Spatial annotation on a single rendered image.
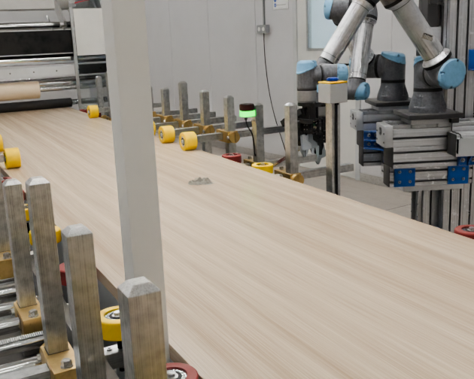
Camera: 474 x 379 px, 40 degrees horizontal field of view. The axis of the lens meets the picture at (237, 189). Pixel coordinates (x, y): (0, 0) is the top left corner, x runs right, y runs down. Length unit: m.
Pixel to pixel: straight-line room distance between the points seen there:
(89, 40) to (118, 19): 4.00
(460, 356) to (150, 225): 0.51
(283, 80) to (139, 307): 6.27
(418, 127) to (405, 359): 1.81
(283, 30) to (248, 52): 0.68
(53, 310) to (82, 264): 0.30
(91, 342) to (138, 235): 0.18
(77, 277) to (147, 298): 0.26
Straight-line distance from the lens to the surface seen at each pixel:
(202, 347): 1.06
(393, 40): 5.70
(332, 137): 2.17
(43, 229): 1.13
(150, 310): 0.66
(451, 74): 2.62
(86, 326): 0.93
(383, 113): 3.22
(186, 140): 2.76
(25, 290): 1.48
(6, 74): 4.86
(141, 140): 0.97
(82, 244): 0.89
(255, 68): 7.27
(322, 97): 2.17
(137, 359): 0.68
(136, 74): 0.96
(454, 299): 1.25
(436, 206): 3.11
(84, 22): 4.95
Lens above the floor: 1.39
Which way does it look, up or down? 14 degrees down
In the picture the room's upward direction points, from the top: 2 degrees counter-clockwise
